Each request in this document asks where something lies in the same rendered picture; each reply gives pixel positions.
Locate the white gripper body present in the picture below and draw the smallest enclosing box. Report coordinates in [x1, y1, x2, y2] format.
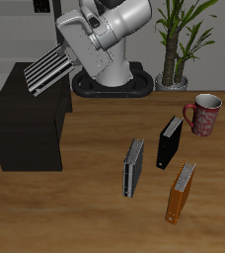
[55, 9, 114, 79]

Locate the orange book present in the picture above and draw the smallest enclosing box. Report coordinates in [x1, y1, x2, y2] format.
[164, 160, 197, 226]

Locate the red patterned mug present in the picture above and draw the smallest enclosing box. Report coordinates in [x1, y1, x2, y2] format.
[183, 93, 224, 138]

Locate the green pot plant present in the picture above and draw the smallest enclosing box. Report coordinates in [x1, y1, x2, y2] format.
[153, 0, 220, 93]

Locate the black white striped book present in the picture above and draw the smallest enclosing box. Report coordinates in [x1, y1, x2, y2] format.
[23, 43, 76, 98]

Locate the grey striped book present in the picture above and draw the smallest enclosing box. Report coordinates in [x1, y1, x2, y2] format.
[121, 136, 146, 199]

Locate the dark wooden cabinet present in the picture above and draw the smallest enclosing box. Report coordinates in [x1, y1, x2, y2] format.
[0, 61, 74, 173]

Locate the flat black base plate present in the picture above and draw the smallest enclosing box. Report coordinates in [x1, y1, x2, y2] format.
[71, 61, 155, 99]

